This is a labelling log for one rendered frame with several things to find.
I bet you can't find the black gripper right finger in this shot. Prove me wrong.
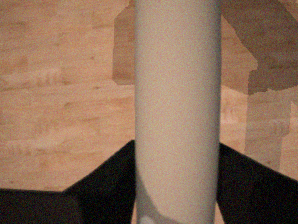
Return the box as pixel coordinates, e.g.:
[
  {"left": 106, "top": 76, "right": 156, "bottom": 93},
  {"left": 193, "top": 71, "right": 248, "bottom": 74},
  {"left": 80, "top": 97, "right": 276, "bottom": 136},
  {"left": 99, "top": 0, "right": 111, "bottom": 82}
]
[{"left": 216, "top": 142, "right": 298, "bottom": 224}]

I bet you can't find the beige cylindrical rod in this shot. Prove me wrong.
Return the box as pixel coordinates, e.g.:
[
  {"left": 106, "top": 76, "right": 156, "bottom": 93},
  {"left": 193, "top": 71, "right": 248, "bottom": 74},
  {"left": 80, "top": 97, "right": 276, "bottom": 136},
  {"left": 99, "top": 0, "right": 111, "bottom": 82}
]
[{"left": 134, "top": 0, "right": 222, "bottom": 224}]

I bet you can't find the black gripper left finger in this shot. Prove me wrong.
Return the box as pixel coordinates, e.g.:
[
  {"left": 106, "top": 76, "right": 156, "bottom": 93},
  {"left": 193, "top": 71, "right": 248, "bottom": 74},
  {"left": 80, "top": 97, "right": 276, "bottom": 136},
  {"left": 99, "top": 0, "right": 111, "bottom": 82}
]
[{"left": 0, "top": 140, "right": 136, "bottom": 224}]

